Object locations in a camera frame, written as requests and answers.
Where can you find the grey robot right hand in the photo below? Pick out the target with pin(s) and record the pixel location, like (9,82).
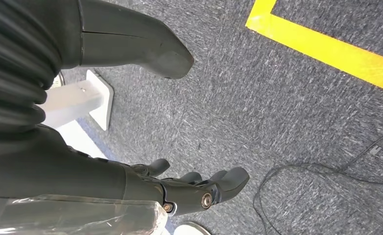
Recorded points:
(65,175)

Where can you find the yellow floor tape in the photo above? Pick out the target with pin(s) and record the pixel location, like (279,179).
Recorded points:
(324,48)

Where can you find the white rounded object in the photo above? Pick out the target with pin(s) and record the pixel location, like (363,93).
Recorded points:
(191,229)

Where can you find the white table leg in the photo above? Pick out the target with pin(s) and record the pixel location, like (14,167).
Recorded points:
(71,100)

